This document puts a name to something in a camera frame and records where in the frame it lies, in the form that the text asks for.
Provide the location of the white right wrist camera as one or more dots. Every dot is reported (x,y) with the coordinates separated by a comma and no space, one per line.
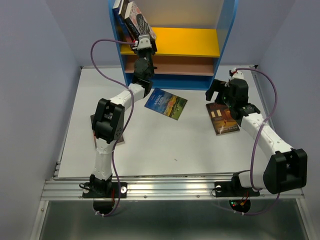
(235,74)

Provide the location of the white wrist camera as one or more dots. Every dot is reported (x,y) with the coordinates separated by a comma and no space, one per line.
(235,74)
(143,42)

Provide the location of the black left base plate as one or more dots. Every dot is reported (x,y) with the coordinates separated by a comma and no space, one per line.
(112,191)

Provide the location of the dark purple cover book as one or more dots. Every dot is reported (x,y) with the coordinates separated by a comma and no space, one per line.
(120,138)

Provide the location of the Little Women book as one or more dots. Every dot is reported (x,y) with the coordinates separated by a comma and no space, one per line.
(136,22)

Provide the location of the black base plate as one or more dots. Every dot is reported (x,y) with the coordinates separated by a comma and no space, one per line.
(223,189)
(112,191)

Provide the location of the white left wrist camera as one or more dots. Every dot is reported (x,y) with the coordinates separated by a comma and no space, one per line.
(143,42)

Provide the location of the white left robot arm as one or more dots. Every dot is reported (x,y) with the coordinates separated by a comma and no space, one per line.
(109,121)

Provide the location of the Kate DiCamillo dark book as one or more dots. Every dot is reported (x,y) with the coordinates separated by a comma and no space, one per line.
(221,119)

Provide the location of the aluminium rail frame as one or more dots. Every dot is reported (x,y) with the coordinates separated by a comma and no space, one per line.
(171,168)

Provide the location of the Jane Eyre blue book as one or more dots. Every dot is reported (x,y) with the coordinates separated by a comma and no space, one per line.
(117,8)

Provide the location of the blue bookshelf with coloured shelves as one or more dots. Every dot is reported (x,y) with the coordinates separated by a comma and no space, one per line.
(191,37)

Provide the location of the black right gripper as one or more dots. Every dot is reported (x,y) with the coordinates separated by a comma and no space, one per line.
(217,86)

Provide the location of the Animal Farm book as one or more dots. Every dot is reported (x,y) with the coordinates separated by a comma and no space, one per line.
(166,103)

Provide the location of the Three Days to See book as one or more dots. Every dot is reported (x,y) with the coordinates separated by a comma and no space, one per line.
(122,10)

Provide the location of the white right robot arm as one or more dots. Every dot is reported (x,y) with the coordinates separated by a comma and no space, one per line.
(286,168)

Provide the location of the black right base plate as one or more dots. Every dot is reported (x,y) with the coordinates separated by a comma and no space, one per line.
(223,189)

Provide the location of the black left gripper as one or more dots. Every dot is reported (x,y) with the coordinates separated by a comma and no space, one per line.
(152,49)

